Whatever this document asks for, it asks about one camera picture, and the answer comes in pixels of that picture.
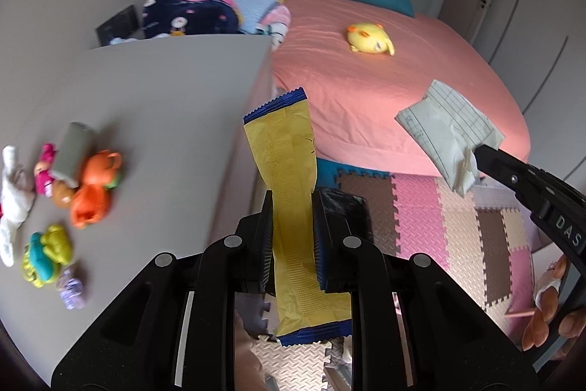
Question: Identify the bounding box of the black wall panel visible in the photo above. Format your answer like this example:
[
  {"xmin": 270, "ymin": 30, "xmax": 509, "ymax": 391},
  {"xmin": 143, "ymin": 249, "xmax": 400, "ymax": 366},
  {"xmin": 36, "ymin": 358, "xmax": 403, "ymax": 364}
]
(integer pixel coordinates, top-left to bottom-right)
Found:
[{"xmin": 95, "ymin": 5, "xmax": 139, "ymax": 47}]

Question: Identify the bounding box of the purple crumpled wrapper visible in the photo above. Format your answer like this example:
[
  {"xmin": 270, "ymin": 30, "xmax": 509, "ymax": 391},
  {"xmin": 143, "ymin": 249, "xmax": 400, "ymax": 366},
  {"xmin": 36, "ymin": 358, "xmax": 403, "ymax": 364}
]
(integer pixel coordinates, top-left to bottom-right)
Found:
[{"xmin": 57, "ymin": 265, "xmax": 88, "ymax": 310}]

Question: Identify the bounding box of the yellow snack wrapper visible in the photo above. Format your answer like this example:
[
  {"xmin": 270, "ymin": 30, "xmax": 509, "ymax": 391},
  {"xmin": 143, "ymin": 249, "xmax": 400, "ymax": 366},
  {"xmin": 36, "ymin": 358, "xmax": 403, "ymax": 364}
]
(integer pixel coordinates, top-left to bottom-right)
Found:
[{"xmin": 242, "ymin": 87, "xmax": 353, "ymax": 347}]

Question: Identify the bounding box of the small brown toy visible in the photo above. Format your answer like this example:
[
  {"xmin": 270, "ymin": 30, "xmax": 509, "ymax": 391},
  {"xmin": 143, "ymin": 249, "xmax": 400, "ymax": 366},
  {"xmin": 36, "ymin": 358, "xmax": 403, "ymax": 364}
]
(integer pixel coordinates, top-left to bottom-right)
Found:
[{"xmin": 52, "ymin": 180, "xmax": 76, "ymax": 209}]

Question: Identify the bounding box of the yellow plush toy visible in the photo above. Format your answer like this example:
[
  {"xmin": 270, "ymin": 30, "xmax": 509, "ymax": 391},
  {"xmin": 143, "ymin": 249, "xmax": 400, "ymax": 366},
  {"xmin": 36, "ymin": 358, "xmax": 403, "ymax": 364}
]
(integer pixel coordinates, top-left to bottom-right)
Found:
[{"xmin": 345, "ymin": 22, "xmax": 396, "ymax": 56}]

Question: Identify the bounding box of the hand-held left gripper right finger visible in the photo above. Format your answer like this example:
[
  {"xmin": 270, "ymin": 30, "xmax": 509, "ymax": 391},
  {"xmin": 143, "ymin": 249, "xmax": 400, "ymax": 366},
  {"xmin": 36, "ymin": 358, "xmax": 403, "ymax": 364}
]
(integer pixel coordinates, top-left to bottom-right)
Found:
[{"xmin": 311, "ymin": 188, "xmax": 536, "ymax": 391}]

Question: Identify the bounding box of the orange plastic toy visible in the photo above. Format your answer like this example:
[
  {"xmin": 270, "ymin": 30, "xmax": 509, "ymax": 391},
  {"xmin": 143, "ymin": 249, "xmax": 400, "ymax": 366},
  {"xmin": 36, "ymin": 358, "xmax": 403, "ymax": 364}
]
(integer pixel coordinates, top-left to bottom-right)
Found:
[{"xmin": 70, "ymin": 150, "xmax": 123, "ymax": 229}]

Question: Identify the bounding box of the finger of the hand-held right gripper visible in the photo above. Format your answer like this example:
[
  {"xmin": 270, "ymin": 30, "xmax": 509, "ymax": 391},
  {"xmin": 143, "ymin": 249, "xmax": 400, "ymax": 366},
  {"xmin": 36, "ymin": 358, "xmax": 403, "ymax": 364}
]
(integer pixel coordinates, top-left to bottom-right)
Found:
[{"xmin": 476, "ymin": 145, "xmax": 557, "ymax": 213}]

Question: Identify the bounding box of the person's right hand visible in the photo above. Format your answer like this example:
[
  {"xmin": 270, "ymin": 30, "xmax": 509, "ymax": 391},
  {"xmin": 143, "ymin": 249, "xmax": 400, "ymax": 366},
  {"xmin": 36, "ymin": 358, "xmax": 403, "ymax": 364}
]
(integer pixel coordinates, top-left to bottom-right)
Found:
[{"xmin": 522, "ymin": 256, "xmax": 586, "ymax": 350}]

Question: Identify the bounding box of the pink doll toy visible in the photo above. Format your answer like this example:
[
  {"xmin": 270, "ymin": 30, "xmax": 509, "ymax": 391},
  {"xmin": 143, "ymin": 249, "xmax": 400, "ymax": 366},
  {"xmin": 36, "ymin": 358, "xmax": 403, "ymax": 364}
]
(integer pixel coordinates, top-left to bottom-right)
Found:
[{"xmin": 36, "ymin": 143, "xmax": 58, "ymax": 197}]

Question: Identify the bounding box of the light blue striped blanket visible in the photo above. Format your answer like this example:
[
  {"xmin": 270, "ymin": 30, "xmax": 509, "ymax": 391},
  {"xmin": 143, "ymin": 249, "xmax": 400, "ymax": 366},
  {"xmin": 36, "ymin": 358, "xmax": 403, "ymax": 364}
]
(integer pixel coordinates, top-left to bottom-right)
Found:
[{"xmin": 220, "ymin": 0, "xmax": 292, "ymax": 48}]

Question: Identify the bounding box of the black trash bin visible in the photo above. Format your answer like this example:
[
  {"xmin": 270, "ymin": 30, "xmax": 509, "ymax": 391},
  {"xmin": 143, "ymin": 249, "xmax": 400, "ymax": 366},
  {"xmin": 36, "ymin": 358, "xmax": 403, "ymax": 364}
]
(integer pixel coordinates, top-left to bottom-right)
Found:
[{"xmin": 316, "ymin": 187, "xmax": 369, "ymax": 257}]

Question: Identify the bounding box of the navy printed blanket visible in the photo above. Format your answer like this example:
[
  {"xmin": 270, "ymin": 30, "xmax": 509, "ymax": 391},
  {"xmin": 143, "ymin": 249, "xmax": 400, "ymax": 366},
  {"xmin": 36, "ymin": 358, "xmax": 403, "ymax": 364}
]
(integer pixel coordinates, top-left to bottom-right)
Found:
[{"xmin": 142, "ymin": 0, "xmax": 241, "ymax": 40}]

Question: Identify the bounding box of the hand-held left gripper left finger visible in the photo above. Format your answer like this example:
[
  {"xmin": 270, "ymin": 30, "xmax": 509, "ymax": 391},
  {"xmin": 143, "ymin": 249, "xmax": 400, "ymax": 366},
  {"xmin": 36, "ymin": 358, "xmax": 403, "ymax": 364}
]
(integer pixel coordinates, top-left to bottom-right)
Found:
[{"xmin": 50, "ymin": 191, "xmax": 275, "ymax": 391}]

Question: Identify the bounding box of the lined paper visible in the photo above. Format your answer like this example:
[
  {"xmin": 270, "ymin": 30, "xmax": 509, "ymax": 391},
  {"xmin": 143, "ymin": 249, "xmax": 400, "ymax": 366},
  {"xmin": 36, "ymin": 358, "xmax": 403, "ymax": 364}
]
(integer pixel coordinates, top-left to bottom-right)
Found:
[{"xmin": 394, "ymin": 80, "xmax": 505, "ymax": 196}]

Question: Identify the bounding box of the green and yellow toy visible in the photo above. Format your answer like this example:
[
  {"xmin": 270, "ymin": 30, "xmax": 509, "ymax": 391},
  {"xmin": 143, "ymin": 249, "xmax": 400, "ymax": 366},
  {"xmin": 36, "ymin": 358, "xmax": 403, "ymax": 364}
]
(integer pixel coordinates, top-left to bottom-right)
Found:
[{"xmin": 22, "ymin": 224, "xmax": 75, "ymax": 288}]

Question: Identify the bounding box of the white plush toy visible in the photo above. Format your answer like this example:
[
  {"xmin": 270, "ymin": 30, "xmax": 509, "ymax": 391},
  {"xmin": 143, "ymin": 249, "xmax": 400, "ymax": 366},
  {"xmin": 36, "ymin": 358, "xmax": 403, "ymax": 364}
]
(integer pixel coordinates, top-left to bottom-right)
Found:
[{"xmin": 0, "ymin": 145, "xmax": 36, "ymax": 267}]

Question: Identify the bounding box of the bed with pink sheet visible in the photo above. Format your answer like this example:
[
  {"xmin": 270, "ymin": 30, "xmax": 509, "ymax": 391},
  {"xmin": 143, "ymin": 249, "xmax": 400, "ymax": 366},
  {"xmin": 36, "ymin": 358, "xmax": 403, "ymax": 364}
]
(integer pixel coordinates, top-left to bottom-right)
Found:
[{"xmin": 270, "ymin": 0, "xmax": 532, "ymax": 178}]

